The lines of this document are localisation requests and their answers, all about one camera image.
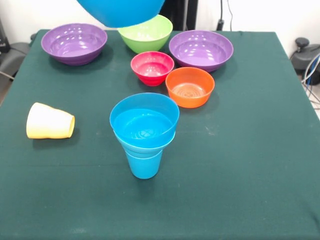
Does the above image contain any small blue plastic bowl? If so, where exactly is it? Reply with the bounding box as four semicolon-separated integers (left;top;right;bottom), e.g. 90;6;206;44
109;92;181;149

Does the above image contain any dark green table cloth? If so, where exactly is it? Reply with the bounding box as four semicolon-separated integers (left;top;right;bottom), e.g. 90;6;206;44
0;29;320;240

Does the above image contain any yellow plastic cup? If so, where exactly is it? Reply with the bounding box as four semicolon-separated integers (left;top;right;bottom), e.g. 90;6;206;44
26;102;76;140

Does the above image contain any orange plastic bowl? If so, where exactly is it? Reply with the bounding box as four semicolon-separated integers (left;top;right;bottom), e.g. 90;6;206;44
165;66;216;109

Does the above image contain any purple plastic bowl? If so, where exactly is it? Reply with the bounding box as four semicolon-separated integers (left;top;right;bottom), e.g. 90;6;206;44
41;23;108;66
168;29;234;73

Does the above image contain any large blue plastic bowl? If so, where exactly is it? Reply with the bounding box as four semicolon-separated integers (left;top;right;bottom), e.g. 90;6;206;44
76;0;166;29

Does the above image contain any blue plastic cup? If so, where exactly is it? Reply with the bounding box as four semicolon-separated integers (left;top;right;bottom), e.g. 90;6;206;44
124;149;164;180

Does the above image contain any green plastic bowl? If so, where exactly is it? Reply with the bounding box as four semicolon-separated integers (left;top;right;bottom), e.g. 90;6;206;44
117;14;174;54

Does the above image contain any bundle of floor cables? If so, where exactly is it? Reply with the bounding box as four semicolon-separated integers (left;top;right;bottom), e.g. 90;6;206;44
301;53;320;106

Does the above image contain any pink plastic bowl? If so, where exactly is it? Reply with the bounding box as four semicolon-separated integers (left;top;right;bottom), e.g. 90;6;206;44
130;51;175;87

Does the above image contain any cyan plastic bowl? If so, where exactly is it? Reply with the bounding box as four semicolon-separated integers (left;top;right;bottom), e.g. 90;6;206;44
113;128;177;158

